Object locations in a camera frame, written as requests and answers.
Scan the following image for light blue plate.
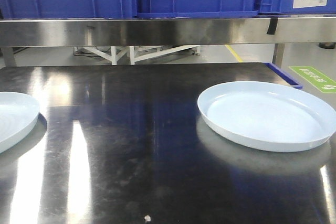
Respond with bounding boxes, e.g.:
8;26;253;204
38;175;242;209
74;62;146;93
1;92;40;152
197;81;335;153

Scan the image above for black tape strip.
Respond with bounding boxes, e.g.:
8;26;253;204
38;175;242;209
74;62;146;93
266;17;278;35

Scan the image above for green floor sign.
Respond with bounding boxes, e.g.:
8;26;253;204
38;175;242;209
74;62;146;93
289;66;335;94

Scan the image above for white metal frame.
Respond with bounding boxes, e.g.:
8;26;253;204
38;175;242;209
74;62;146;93
73;45;201;65

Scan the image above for stainless steel shelf rail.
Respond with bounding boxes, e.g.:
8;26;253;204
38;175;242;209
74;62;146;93
1;14;335;47

